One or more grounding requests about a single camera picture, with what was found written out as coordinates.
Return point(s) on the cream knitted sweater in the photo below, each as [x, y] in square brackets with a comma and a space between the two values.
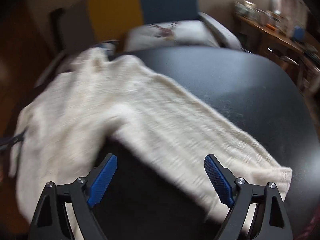
[160, 134]

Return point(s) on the geometric pattern pillow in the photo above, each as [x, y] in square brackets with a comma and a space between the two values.
[109, 47]

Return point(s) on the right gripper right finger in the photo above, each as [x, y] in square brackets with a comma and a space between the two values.
[270, 220]

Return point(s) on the wooden side table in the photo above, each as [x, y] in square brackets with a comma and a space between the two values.
[298, 59]

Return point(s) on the deer print pillow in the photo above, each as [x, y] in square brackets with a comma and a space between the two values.
[180, 33]

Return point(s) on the tricolour sofa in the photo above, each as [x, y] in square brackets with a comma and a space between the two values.
[75, 25]

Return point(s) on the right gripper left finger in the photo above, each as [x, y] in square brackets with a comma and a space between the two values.
[50, 220]

